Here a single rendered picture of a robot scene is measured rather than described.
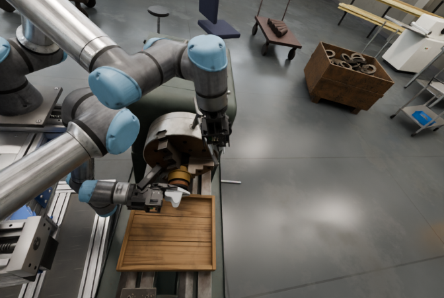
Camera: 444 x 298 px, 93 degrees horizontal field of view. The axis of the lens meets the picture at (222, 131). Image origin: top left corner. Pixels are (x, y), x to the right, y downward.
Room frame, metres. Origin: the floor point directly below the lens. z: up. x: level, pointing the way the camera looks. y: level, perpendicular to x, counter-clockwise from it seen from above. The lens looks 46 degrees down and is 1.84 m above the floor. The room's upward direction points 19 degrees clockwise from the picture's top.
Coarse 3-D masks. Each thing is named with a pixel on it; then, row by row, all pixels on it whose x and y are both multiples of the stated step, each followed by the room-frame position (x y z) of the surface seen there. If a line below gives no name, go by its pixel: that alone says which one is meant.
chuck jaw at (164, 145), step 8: (160, 136) 0.49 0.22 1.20; (160, 144) 0.46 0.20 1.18; (168, 144) 0.47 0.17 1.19; (160, 152) 0.44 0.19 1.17; (168, 152) 0.45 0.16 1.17; (176, 152) 0.48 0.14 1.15; (168, 160) 0.43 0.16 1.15; (176, 160) 0.45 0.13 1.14; (168, 168) 0.41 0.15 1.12; (176, 168) 0.42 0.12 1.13
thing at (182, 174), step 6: (180, 168) 0.43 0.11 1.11; (186, 168) 0.45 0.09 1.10; (168, 174) 0.41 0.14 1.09; (174, 174) 0.40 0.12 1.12; (180, 174) 0.40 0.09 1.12; (186, 174) 0.42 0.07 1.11; (168, 180) 0.38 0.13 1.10; (174, 180) 0.38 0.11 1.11; (180, 180) 0.38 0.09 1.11; (186, 180) 0.40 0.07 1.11; (180, 186) 0.36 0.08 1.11; (186, 186) 0.38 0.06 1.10
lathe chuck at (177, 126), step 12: (168, 120) 0.56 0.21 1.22; (180, 120) 0.56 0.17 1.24; (192, 120) 0.58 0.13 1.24; (156, 132) 0.50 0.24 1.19; (168, 132) 0.50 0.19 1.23; (180, 132) 0.51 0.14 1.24; (192, 132) 0.53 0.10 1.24; (156, 144) 0.47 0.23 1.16; (180, 144) 0.50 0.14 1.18; (192, 144) 0.51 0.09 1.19; (144, 156) 0.46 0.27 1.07; (156, 156) 0.47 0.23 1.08; (192, 156) 0.51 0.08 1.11; (204, 156) 0.53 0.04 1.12; (216, 156) 0.54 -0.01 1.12
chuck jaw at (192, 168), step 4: (192, 160) 0.50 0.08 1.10; (196, 160) 0.50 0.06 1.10; (200, 160) 0.51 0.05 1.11; (204, 160) 0.51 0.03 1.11; (208, 160) 0.52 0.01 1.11; (212, 160) 0.52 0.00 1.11; (188, 164) 0.47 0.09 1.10; (192, 164) 0.48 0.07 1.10; (196, 164) 0.48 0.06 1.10; (200, 164) 0.49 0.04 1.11; (204, 164) 0.49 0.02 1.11; (208, 164) 0.50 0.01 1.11; (212, 164) 0.50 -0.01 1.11; (188, 168) 0.45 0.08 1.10; (192, 168) 0.46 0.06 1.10; (196, 168) 0.46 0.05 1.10; (200, 168) 0.47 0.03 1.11; (204, 168) 0.49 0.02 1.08; (208, 168) 0.50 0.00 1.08; (212, 168) 0.50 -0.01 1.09; (192, 172) 0.44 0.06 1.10; (196, 172) 0.46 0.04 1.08; (200, 172) 0.47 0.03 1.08; (192, 176) 0.44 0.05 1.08
